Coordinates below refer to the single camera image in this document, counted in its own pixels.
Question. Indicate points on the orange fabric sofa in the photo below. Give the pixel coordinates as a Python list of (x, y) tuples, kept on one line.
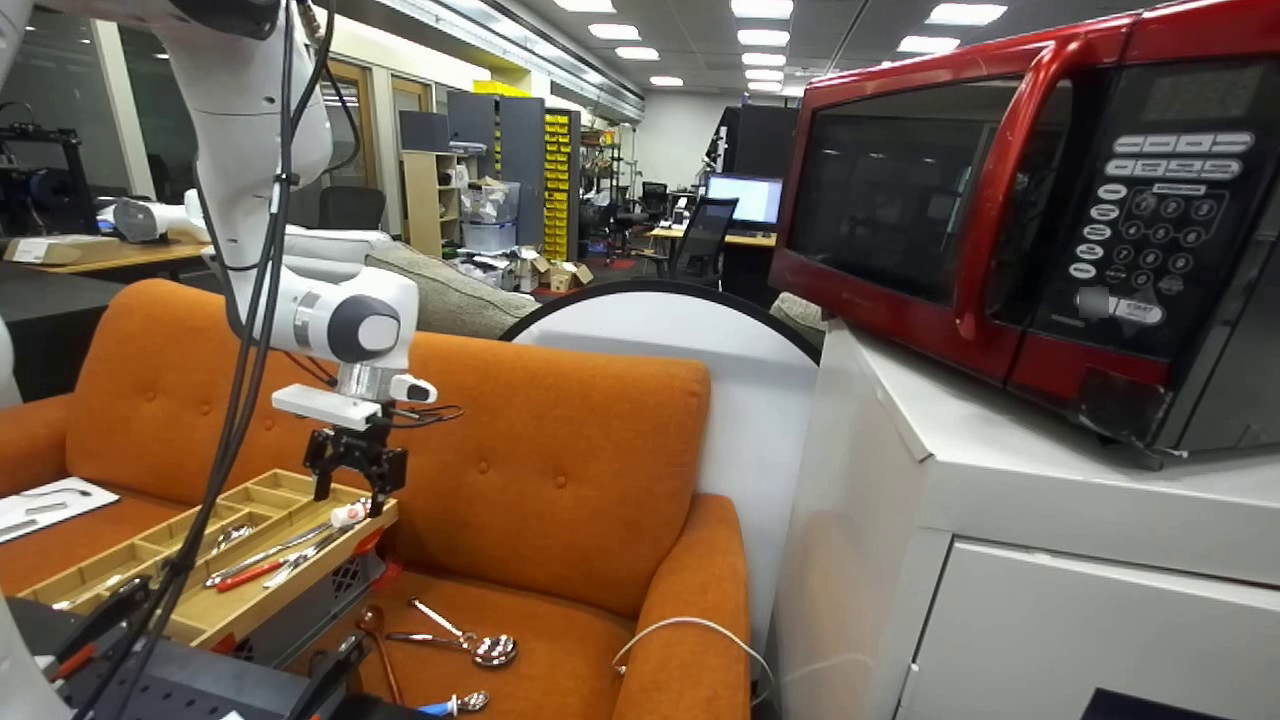
[(559, 500)]

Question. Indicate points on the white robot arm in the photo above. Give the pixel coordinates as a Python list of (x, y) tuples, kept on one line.
[(262, 130)]

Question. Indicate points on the red handled tool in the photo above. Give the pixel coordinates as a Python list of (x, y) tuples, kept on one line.
[(258, 568)]

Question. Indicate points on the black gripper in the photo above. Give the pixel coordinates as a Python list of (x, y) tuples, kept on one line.
[(367, 454)]

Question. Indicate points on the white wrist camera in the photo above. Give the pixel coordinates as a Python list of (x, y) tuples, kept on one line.
[(324, 404)]

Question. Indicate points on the red microwave oven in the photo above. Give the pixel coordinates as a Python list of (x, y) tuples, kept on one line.
[(1085, 219)]

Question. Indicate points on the wooden cutlery tray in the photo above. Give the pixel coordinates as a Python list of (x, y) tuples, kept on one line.
[(249, 522)]

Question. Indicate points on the silver spoon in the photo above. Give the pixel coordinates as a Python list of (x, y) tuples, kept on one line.
[(507, 658), (425, 643)]

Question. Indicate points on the computer monitor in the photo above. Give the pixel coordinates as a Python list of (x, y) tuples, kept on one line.
[(755, 197)]

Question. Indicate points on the grey cushion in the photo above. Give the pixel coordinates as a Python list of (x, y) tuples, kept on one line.
[(448, 298)]

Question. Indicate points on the black mounting plate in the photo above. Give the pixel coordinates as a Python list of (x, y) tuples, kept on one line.
[(209, 686)]

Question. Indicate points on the white cabinet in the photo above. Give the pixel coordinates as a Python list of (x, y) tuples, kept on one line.
[(964, 559)]

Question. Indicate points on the white paper sheet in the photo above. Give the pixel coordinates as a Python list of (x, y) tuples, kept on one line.
[(48, 506)]

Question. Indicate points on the blue handled utensil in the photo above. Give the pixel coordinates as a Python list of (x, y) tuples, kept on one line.
[(453, 704)]

